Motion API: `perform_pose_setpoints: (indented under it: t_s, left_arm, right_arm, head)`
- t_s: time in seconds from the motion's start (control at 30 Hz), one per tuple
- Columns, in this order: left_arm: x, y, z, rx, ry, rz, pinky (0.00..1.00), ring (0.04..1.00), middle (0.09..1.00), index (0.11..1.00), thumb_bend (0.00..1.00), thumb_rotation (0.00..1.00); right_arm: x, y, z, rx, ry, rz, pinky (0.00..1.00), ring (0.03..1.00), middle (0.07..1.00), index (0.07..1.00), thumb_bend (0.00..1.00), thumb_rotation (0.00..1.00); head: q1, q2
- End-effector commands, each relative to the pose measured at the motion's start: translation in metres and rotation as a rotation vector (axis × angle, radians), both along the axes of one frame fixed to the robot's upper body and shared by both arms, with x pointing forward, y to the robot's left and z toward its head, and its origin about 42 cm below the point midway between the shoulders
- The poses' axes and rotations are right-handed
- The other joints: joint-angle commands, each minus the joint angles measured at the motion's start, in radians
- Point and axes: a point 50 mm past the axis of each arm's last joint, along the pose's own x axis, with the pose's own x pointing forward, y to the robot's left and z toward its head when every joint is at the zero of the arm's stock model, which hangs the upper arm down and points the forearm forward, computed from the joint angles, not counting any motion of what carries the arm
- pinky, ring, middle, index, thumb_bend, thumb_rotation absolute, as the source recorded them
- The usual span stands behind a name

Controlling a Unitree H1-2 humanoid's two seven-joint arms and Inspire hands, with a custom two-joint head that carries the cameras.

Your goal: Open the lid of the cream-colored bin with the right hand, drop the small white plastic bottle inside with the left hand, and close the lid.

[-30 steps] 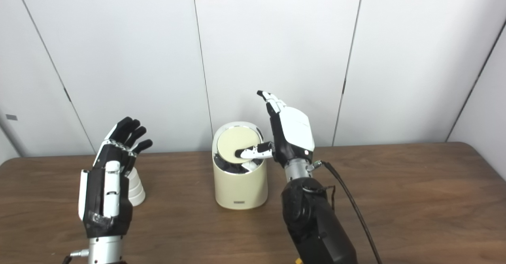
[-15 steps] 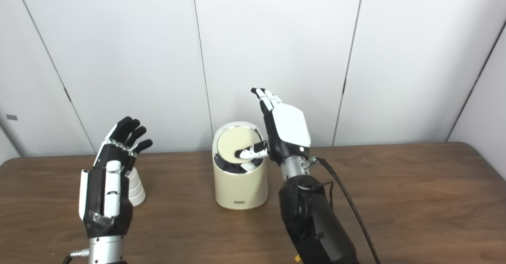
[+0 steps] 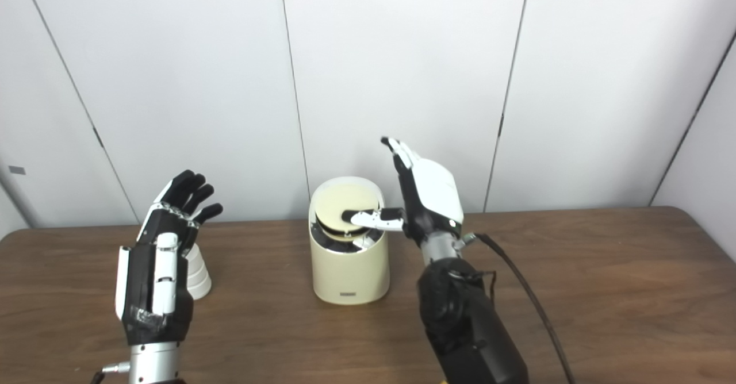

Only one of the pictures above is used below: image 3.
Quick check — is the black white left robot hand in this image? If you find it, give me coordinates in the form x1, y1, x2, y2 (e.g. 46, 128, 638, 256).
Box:
115, 170, 224, 345

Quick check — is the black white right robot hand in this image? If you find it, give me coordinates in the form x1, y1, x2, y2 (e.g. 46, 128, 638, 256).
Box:
342, 137, 465, 244

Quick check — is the small white plastic bottle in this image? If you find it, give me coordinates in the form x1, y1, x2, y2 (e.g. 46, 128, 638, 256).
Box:
183, 240, 212, 300

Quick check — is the cream round bin lid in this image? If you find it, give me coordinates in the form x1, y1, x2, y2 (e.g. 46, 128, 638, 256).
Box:
315, 184, 381, 241

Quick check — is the cream-colored round bin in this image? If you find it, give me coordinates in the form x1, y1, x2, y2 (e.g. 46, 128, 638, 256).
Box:
309, 176, 390, 305

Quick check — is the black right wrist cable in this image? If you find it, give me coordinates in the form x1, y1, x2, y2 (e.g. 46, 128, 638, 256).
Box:
460, 233, 576, 384

